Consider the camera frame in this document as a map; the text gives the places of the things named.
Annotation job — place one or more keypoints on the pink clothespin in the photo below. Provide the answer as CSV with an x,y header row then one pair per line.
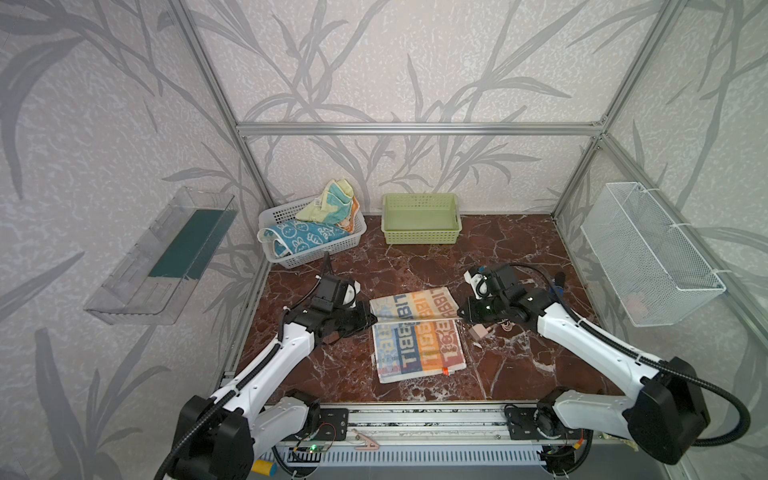
x,y
366,443

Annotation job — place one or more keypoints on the cream rabbit lettered towel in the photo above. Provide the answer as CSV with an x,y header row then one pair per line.
x,y
416,335

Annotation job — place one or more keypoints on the teal patterned towel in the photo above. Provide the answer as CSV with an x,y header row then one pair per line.
x,y
294,236

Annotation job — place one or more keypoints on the green plastic basket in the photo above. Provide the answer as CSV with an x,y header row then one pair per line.
x,y
420,219

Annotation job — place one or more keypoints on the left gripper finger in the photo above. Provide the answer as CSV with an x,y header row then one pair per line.
x,y
362,309
362,321

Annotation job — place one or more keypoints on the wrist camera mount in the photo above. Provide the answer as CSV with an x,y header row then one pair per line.
x,y
477,281
350,289

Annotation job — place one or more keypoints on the white plastic laundry basket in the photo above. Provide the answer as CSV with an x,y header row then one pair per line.
x,y
287,212

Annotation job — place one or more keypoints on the clear acrylic wall shelf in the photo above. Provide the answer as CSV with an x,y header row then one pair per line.
x,y
156,278

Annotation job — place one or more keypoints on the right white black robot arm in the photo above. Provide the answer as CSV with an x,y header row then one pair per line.
x,y
664,407

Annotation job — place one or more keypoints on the green circuit board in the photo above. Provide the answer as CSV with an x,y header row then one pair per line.
x,y
312,449

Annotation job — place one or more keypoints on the yellow and teal towel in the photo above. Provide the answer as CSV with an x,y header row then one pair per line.
x,y
332,207

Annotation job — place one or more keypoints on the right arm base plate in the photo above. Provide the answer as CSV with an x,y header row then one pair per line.
x,y
528,422

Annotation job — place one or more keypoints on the aluminium front rail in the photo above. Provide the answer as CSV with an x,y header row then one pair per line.
x,y
433,424

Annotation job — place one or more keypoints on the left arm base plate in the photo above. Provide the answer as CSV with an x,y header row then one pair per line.
x,y
325,424

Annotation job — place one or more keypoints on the yellow plastic scoop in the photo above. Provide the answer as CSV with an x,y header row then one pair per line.
x,y
264,467

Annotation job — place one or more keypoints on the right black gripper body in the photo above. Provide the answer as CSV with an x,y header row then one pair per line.
x,y
475,308

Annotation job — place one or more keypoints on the white wire mesh basket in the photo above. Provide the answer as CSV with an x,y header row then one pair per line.
x,y
659,276

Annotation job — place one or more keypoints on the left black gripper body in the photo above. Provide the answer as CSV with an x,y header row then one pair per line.
x,y
358,318

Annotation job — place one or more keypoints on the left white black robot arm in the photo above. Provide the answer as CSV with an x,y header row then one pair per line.
x,y
221,437

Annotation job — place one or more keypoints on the orange patterned towel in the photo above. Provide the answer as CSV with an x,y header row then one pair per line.
x,y
348,223

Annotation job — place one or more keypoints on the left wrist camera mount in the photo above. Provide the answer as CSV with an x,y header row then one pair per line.
x,y
350,289

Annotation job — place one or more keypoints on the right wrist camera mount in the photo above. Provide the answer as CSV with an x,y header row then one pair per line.
x,y
477,281

